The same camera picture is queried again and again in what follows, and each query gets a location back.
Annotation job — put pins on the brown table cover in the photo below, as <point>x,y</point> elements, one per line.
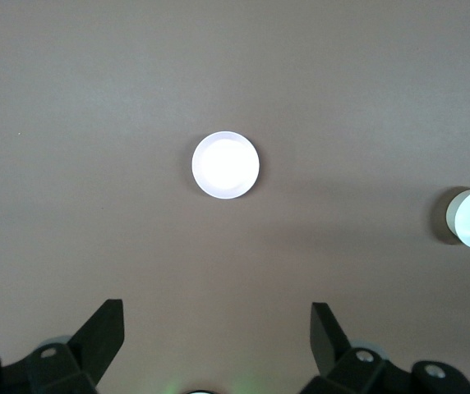
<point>95,123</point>

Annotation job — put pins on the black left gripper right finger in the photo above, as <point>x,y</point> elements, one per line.
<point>327,344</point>

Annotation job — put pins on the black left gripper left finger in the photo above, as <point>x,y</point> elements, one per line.
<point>95,344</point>

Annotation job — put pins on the pink bowl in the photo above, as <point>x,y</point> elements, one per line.
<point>224,164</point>

